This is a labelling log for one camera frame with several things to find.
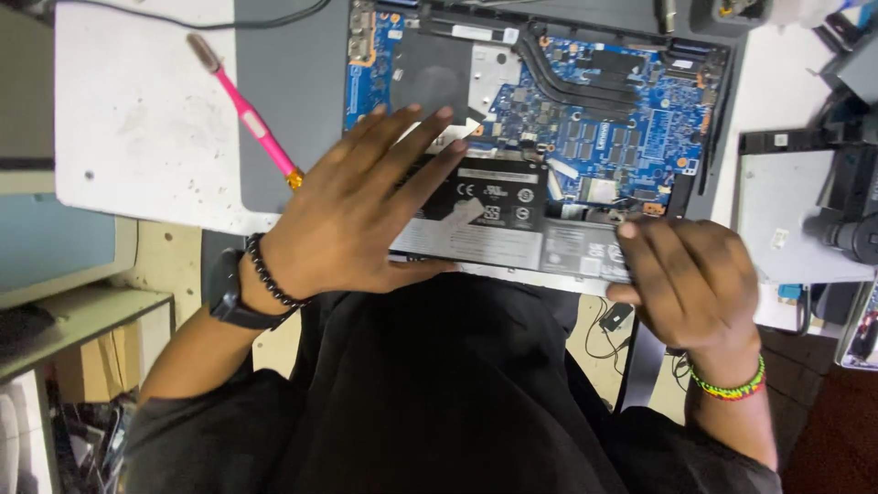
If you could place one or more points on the shelf with boxes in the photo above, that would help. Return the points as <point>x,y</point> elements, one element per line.
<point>68,370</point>

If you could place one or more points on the person's right hand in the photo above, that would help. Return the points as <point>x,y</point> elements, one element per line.
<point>693,288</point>

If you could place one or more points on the black copper heat pipe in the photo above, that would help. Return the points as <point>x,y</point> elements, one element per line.
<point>576,75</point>

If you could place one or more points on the grey work mat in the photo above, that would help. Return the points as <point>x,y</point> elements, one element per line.
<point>288,110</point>

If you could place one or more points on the opened grey laptop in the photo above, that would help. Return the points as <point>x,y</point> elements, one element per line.
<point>549,110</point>

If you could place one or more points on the black tool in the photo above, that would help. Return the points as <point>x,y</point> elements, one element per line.
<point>847,226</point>

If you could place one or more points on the black smartwatch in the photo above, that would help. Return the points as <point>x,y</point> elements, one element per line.
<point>230,291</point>

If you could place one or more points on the black power adapter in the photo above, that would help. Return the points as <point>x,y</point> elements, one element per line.
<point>615,317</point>

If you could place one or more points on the black laptop battery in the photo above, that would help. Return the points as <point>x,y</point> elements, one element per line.
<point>507,219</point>

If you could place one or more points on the person's black clothing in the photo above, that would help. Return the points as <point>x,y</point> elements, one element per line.
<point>439,398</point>

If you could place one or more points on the person's left hand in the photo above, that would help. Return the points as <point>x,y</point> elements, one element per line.
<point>343,226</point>

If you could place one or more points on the grey laptop cover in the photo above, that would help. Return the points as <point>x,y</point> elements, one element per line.
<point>796,213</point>

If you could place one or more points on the white board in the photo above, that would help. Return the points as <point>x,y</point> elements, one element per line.
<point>151,116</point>

